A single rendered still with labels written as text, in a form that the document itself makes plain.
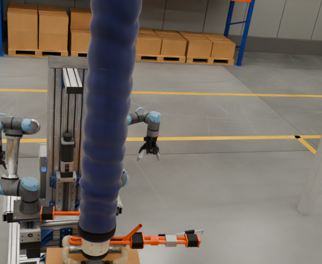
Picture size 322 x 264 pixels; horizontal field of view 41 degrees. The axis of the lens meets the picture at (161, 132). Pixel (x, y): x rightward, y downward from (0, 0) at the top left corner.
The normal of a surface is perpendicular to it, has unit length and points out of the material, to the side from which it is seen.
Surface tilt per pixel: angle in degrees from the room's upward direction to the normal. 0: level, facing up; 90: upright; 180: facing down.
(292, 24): 90
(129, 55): 78
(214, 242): 0
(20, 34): 90
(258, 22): 90
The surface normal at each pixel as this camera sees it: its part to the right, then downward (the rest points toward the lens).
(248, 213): 0.13, -0.89
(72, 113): 0.27, 0.46
